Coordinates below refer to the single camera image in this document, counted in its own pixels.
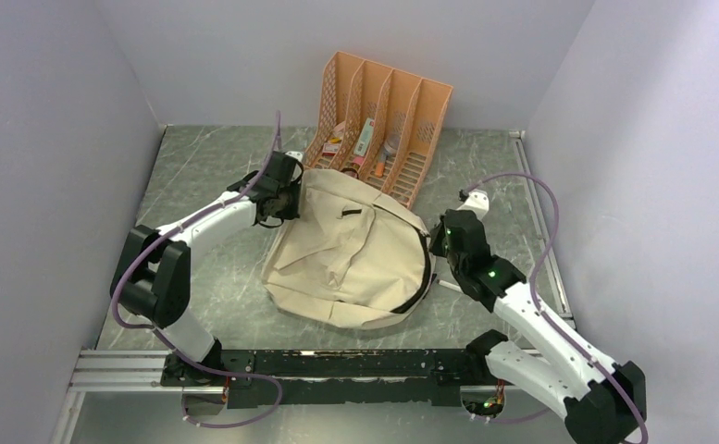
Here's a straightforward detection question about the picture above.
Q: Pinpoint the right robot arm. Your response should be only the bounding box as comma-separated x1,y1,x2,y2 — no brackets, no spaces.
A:
431,209,650,443

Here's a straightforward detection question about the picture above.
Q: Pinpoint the orange handled tool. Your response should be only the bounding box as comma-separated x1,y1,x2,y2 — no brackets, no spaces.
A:
373,153,388,178

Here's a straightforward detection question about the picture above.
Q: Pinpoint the pink cartoon container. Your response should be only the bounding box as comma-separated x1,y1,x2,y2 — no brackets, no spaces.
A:
341,156,365,179

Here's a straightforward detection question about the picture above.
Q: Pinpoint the orange plastic file organizer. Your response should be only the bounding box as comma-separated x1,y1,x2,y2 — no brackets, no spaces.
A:
304,52,453,208

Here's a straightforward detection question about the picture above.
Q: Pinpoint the white red pen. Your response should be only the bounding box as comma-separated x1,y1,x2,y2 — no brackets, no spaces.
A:
438,279,462,293

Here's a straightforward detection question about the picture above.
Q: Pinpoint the green white box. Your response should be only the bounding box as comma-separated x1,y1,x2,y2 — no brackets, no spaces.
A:
353,117,375,157

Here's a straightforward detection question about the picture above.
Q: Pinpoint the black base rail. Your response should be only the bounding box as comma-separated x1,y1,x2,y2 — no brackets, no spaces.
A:
160,349,500,409

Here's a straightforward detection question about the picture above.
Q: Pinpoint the red white small box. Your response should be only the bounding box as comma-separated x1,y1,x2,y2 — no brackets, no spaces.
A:
321,121,346,157

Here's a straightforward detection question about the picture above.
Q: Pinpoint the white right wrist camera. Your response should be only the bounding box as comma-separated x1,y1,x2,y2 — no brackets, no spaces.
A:
457,190,490,220

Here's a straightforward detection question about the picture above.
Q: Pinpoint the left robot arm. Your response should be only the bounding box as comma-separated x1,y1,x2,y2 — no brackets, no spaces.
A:
109,151,304,385

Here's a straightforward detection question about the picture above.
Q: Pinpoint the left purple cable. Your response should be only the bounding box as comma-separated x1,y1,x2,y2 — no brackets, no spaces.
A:
108,110,284,429

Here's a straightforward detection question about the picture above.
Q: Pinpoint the beige canvas backpack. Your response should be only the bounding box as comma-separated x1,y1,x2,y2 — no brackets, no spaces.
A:
261,169,435,330

